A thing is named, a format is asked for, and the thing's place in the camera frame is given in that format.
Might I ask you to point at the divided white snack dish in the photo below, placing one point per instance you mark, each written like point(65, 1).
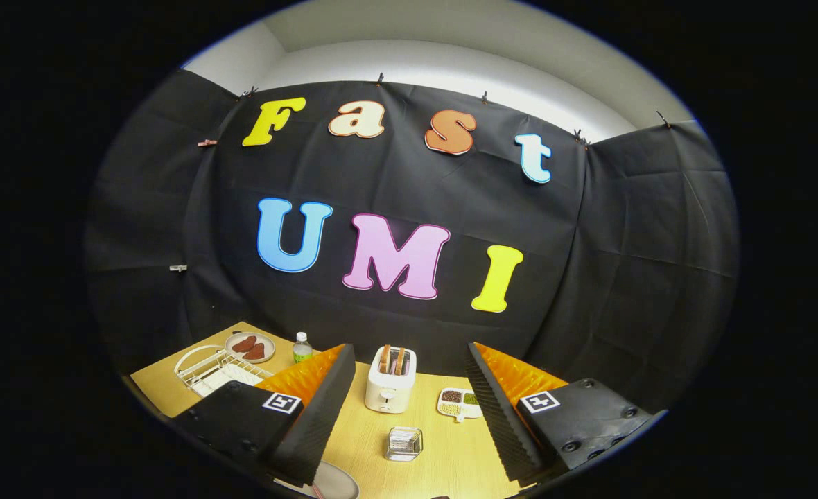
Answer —
point(459, 404)

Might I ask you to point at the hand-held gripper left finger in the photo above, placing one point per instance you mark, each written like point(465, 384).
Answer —
point(315, 430)

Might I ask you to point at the white toaster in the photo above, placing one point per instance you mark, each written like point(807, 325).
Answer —
point(388, 395)

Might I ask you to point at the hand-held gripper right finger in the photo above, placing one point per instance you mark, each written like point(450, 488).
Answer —
point(499, 423)

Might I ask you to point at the red meat piece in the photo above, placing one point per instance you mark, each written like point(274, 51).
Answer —
point(254, 352)
point(244, 344)

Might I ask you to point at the small grey plate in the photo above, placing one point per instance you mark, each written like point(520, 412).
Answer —
point(269, 343)

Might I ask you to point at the green label drink bottle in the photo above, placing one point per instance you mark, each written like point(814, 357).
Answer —
point(302, 350)

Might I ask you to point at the white round plate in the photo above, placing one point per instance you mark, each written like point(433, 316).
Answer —
point(338, 482)

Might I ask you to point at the black backdrop cloth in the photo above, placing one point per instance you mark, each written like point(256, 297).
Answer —
point(624, 277)

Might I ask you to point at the brown toast slice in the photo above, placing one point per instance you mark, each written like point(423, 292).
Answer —
point(400, 362)
point(385, 359)

